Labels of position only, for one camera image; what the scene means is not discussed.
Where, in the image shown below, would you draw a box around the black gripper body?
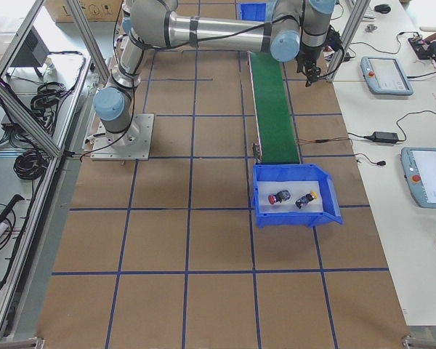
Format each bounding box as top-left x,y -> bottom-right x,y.
296,45 -> 322,79

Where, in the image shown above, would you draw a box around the yellow push button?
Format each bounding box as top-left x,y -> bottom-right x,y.
295,191 -> 318,209

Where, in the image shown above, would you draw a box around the red push button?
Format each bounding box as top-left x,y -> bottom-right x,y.
267,190 -> 291,205

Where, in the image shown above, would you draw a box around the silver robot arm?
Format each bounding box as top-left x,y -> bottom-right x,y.
93,1 -> 342,148

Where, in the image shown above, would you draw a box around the teach pendant far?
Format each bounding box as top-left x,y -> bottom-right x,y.
360,57 -> 413,96

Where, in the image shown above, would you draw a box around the teach pendant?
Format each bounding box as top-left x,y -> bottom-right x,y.
360,57 -> 413,96
400,147 -> 436,209

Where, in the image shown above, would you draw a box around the blue bin left side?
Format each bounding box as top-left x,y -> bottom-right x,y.
237,2 -> 267,22

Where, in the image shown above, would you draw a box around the blue bin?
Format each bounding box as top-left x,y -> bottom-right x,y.
237,2 -> 267,22
253,164 -> 343,228

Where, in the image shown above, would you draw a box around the green conveyor belt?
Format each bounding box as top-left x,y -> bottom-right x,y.
248,52 -> 300,164

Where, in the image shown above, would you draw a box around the black computer mouse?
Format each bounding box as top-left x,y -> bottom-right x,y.
374,4 -> 391,14

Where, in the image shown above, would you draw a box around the black power adapter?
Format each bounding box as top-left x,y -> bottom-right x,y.
372,132 -> 400,144

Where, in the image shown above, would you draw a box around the white foam pad right bin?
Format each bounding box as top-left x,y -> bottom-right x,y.
255,181 -> 324,213

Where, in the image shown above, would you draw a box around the blue bin right side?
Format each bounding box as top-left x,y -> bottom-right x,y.
253,164 -> 343,228

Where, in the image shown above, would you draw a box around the teach pendant near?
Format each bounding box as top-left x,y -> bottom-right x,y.
400,147 -> 436,209

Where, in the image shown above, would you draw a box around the grey control box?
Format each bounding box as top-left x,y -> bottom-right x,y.
10,26 -> 49,68

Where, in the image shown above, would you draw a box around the aluminium frame post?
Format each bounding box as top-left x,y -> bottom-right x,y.
326,0 -> 370,82

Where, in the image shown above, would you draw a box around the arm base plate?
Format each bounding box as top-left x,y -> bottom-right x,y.
89,113 -> 155,161

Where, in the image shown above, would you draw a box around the black cable coil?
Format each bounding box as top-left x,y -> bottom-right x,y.
30,81 -> 73,121

